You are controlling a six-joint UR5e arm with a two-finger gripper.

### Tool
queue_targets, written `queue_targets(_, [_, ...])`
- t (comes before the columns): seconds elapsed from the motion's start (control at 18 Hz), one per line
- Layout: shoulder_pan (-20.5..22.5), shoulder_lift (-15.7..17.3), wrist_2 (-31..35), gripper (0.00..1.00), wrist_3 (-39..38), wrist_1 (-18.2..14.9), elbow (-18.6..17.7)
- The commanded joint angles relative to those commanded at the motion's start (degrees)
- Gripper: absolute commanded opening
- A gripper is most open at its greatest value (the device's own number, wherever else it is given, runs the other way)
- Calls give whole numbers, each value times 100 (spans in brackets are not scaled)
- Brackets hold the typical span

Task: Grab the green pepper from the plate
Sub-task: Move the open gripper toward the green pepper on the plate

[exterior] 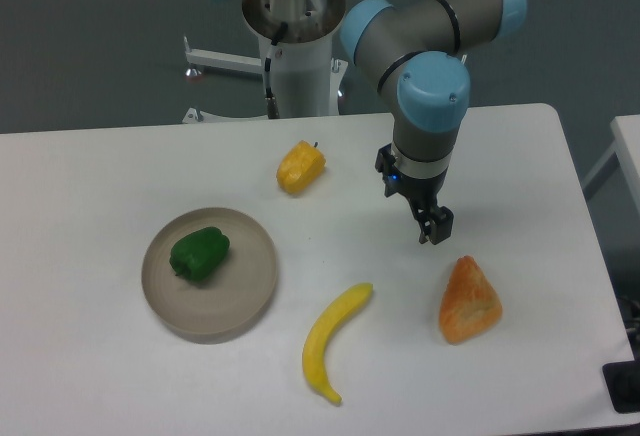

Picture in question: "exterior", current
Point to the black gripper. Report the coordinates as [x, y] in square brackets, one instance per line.
[419, 183]

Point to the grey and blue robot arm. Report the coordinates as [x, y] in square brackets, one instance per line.
[413, 57]

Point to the yellow bell pepper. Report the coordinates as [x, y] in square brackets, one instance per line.
[302, 165]

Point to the beige round plate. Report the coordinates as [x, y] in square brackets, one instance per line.
[228, 302]

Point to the green bell pepper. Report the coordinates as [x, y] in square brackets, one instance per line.
[197, 255]

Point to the orange pastry wedge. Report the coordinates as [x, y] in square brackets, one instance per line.
[470, 305]

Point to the yellow banana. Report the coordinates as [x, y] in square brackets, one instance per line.
[345, 306]

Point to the white side table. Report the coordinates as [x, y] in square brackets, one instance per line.
[622, 153]

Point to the black device at table edge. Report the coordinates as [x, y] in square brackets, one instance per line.
[622, 381]

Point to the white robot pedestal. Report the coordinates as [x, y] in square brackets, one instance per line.
[301, 77]

